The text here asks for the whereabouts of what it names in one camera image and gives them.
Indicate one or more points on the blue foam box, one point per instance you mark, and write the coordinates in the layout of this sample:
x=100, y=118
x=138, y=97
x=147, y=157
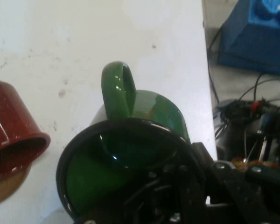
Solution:
x=254, y=39

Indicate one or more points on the green enamel mug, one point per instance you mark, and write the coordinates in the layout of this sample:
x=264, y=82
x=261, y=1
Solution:
x=116, y=100

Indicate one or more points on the red knob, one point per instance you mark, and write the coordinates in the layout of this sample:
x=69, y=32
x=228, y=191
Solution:
x=255, y=106

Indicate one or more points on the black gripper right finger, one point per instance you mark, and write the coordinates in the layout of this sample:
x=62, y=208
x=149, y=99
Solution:
x=259, y=198

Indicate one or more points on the red enamel mug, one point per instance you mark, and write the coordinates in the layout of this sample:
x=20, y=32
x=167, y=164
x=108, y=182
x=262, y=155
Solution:
x=11, y=121

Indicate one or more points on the brown wooden mug tree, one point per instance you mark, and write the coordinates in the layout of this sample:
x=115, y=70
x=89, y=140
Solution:
x=4, y=189

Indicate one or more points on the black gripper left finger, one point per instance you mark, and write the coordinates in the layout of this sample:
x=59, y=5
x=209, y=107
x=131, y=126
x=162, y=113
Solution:
x=189, y=193

